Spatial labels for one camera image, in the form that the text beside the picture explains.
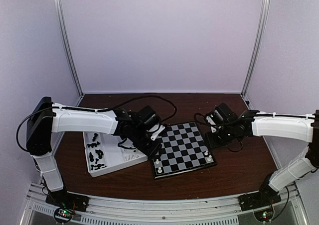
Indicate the left controller circuit board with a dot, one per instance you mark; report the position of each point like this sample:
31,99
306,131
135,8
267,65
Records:
63,215

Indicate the right aluminium frame post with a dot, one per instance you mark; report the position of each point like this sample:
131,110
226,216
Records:
264,12

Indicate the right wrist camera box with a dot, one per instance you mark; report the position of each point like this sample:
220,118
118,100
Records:
223,114

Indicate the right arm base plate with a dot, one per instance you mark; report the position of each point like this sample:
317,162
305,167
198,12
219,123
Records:
256,200

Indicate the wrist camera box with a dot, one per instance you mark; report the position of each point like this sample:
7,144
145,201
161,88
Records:
148,118
223,114

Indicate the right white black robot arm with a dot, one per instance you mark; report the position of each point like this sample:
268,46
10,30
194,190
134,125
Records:
301,169

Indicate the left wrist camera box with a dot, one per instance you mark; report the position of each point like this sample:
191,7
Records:
148,118

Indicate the front aluminium rail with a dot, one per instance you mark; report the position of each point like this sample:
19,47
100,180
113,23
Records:
224,210

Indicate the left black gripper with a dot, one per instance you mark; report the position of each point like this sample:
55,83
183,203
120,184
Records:
151,151

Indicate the left aluminium frame post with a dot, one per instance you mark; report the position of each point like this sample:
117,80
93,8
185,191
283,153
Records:
66,46

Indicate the white compartment tray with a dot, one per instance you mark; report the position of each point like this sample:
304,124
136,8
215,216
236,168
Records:
114,156

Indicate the aluminium frame post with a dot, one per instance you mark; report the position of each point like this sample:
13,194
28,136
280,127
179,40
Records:
66,46
264,12

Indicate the black chess pieces pile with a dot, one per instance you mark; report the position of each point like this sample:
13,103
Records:
95,154

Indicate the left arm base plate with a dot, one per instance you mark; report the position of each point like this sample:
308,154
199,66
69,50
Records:
68,201

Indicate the black white chess board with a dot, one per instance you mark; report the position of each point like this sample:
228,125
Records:
182,150

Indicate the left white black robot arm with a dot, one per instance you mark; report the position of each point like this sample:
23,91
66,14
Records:
49,117

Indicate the controller circuit board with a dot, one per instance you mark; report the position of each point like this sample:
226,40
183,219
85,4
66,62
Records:
264,216
63,215

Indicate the white chess pieces pile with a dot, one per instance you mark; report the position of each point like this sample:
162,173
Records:
129,155

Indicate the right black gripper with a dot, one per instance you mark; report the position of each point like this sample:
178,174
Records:
212,142

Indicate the right controller circuit board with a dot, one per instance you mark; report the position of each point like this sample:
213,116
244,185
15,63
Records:
264,216

